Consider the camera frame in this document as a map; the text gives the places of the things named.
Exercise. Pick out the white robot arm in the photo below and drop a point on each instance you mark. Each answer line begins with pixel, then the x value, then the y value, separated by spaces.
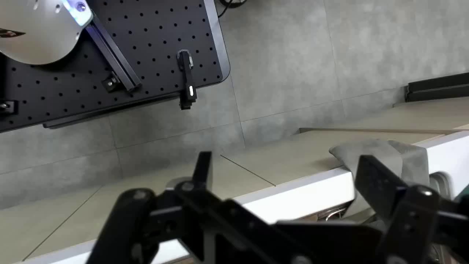
pixel 34 35

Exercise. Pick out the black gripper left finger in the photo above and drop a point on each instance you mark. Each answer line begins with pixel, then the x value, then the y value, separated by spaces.
pixel 141 221

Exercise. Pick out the black metal rail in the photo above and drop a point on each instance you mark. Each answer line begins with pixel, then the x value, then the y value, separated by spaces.
pixel 114 57

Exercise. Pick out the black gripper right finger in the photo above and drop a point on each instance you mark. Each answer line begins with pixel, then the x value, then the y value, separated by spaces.
pixel 415 221

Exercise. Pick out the black perforated mounting board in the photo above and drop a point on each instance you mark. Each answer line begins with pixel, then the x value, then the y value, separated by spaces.
pixel 151 45

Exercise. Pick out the grey cloth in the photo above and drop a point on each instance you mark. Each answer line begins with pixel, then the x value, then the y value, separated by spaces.
pixel 390 155

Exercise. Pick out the black flat bar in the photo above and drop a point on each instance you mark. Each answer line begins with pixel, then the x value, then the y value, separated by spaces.
pixel 440 87

